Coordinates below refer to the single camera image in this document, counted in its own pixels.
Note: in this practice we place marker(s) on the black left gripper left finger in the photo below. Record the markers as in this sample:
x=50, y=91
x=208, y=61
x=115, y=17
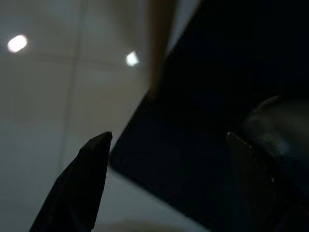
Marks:
x=77, y=188

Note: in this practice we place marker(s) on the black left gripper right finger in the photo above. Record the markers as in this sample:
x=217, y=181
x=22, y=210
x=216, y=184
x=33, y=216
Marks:
x=260, y=193

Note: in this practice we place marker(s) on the silver robot left foot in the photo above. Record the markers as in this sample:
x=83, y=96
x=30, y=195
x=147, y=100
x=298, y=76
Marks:
x=272, y=125

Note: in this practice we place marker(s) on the black floor mat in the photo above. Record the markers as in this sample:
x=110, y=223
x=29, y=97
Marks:
x=205, y=84

